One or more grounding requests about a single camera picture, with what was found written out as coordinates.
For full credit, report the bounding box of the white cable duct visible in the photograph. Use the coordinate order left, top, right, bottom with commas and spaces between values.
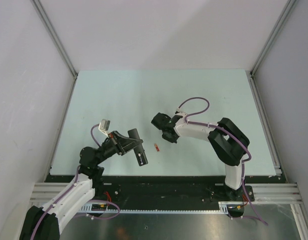
78, 202, 244, 215

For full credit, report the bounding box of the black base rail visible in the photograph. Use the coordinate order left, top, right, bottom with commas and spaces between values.
43, 174, 256, 211

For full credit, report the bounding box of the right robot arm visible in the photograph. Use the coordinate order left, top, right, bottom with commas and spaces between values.
151, 111, 251, 201

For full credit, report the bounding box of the black silver battery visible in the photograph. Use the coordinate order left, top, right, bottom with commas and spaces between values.
137, 152, 145, 166

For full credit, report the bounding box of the left aluminium frame post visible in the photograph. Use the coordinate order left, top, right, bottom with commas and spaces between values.
30, 0, 78, 80

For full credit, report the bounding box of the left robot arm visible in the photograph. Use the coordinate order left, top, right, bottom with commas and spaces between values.
19, 128, 148, 240

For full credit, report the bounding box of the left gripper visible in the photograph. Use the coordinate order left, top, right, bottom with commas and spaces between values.
95, 130, 142, 166

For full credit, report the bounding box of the right aluminium frame post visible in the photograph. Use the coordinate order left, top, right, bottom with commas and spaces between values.
250, 0, 298, 76

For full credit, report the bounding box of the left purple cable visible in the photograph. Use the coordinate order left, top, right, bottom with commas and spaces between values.
90, 124, 102, 148

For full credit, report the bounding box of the aluminium frame post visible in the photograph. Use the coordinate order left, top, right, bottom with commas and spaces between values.
250, 0, 298, 76
30, 0, 78, 80

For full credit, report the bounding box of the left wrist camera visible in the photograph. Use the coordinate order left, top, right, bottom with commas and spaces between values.
98, 119, 110, 135

